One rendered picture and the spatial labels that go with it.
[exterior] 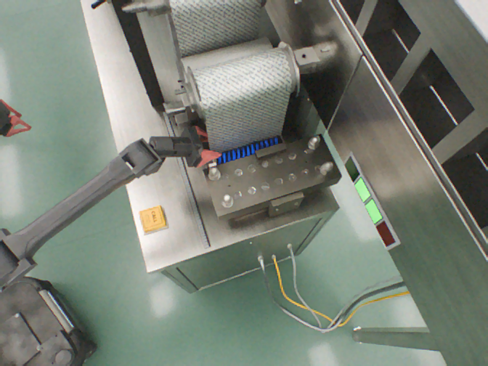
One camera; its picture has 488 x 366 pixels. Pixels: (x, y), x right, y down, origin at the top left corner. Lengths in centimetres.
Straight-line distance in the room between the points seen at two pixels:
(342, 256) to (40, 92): 226
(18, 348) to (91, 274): 47
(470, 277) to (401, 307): 146
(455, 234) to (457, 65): 29
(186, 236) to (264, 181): 31
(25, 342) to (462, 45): 190
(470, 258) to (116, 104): 119
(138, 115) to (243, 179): 51
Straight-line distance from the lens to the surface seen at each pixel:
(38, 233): 92
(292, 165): 108
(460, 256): 73
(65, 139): 256
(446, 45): 63
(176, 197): 118
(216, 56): 103
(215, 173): 102
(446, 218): 72
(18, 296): 204
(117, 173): 90
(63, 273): 223
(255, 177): 105
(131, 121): 136
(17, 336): 200
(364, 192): 92
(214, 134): 99
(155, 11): 102
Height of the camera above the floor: 199
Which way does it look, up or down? 68 degrees down
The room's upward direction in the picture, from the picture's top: 3 degrees clockwise
